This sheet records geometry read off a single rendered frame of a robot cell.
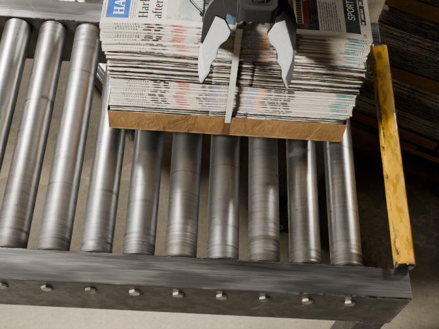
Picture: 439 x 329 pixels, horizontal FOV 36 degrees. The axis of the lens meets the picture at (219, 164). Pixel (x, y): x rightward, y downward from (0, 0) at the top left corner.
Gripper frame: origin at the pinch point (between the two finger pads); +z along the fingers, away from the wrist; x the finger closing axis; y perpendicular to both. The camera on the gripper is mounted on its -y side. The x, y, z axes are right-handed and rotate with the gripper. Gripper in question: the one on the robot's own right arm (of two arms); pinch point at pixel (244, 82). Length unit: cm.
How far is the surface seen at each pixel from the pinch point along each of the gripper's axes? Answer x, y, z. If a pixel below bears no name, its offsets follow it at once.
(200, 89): 5.8, 10.9, 5.1
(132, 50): 15.5, 6.3, -1.5
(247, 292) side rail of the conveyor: -3.0, -2.9, 31.5
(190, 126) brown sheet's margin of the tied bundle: 7.1, 14.1, 12.6
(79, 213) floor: 39, 82, 69
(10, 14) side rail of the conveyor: 42, 38, 2
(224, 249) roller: 0.8, 2.1, 27.3
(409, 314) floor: -54, 63, 84
